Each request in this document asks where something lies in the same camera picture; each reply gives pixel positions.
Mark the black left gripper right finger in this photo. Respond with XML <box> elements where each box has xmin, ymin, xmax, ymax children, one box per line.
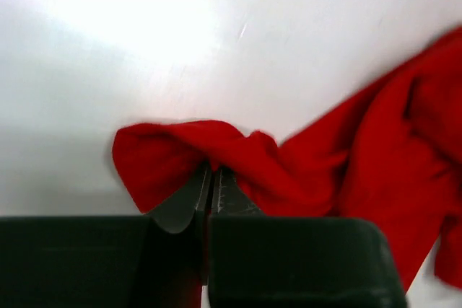
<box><xmin>208</xmin><ymin>168</ymin><xmax>406</xmax><ymax>307</ymax></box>

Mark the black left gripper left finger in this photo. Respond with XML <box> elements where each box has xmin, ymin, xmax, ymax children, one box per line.
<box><xmin>1</xmin><ymin>164</ymin><xmax>212</xmax><ymax>307</ymax></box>

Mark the red t shirt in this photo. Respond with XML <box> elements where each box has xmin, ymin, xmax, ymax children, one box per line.
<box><xmin>112</xmin><ymin>28</ymin><xmax>461</xmax><ymax>288</ymax></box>

